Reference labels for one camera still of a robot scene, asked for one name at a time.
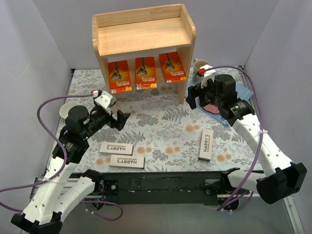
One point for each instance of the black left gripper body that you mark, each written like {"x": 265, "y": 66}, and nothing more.
{"x": 115, "y": 119}

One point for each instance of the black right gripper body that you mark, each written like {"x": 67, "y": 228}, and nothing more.
{"x": 198, "y": 93}

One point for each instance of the white Harry's razor box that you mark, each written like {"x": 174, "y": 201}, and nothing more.
{"x": 116, "y": 148}
{"x": 205, "y": 151}
{"x": 127, "y": 161}

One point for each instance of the orange Gillette razor box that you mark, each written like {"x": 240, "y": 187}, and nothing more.
{"x": 171, "y": 66}
{"x": 119, "y": 77}
{"x": 145, "y": 73}

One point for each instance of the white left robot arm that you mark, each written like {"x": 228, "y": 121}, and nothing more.
{"x": 48, "y": 208}

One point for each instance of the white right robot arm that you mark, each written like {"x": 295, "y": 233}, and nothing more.
{"x": 282, "y": 177}

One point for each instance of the wooden two-tier shelf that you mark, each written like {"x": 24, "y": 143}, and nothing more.
{"x": 136, "y": 31}

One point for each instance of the pink dotted plate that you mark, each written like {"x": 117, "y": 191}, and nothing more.
{"x": 211, "y": 109}

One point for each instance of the blue checkered cloth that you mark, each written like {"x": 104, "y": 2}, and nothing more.
{"x": 242, "y": 92}

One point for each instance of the cream patterned mug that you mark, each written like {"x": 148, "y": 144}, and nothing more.
{"x": 198, "y": 63}

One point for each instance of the white red floral cup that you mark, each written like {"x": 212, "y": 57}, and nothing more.
{"x": 64, "y": 110}

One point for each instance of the floral table mat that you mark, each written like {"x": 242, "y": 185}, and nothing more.
{"x": 168, "y": 134}

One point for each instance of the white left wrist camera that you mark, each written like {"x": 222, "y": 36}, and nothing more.
{"x": 103, "y": 99}

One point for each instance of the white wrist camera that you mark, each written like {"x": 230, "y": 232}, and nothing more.
{"x": 103, "y": 99}
{"x": 207, "y": 73}

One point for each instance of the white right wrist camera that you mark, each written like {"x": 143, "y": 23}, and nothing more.
{"x": 207, "y": 73}

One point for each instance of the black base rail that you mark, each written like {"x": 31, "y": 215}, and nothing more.
{"x": 144, "y": 188}

